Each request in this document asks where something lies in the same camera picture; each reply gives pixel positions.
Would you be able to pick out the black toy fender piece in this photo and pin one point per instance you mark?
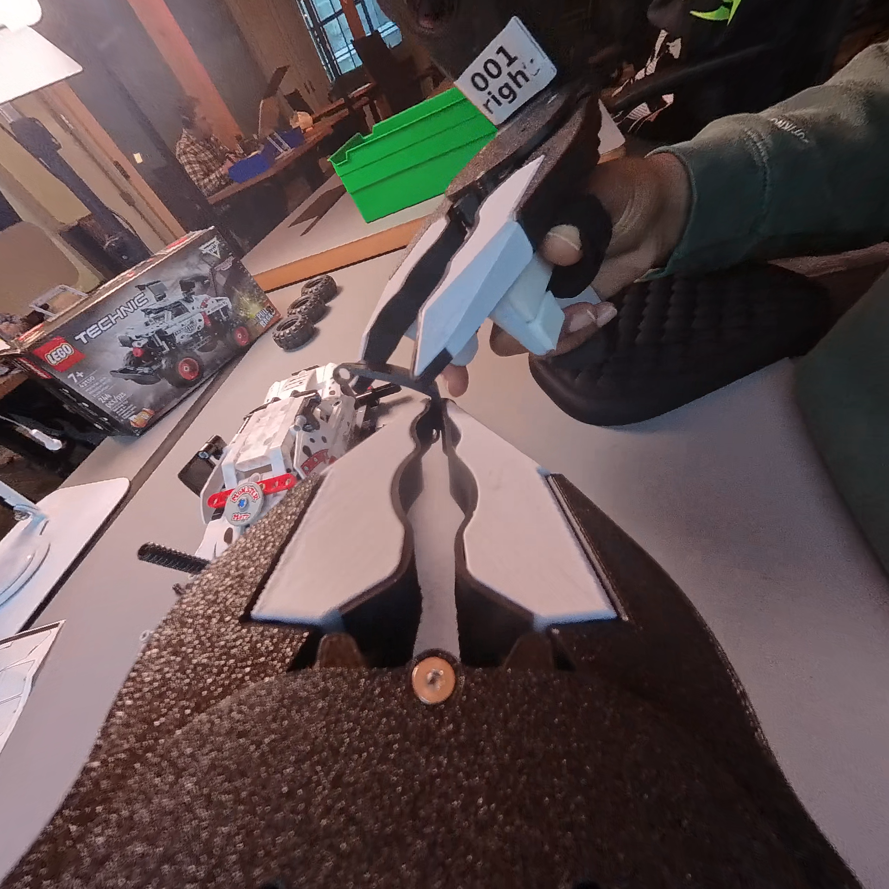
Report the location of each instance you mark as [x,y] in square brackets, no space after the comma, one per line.
[396,378]

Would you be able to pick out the person's right hand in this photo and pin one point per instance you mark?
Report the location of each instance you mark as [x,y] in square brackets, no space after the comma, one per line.
[646,215]

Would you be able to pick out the white booklet stand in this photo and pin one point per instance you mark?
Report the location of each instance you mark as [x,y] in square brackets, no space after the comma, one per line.
[56,535]

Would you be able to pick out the white sticker sheet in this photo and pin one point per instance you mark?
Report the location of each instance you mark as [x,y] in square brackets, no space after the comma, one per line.
[21,681]

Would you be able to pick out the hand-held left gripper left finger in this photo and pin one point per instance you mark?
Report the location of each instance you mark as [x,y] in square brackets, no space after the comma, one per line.
[341,542]

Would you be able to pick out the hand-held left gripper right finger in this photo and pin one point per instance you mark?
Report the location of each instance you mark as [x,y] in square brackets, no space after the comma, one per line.
[535,542]

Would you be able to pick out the toy truck set box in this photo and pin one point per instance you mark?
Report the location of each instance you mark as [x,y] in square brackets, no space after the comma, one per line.
[139,334]

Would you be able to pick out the black honeycomb pad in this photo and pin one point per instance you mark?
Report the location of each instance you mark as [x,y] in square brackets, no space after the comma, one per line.
[695,347]

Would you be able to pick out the paned window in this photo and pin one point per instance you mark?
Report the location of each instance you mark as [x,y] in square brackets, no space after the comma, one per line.
[341,28]

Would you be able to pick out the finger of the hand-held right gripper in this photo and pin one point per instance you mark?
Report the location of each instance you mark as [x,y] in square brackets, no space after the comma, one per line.
[417,271]
[479,278]

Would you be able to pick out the white toy brick truck model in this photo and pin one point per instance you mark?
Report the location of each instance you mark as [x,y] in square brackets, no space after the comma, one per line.
[285,438]

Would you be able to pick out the green plastic bin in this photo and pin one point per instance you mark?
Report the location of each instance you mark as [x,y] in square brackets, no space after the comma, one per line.
[410,153]

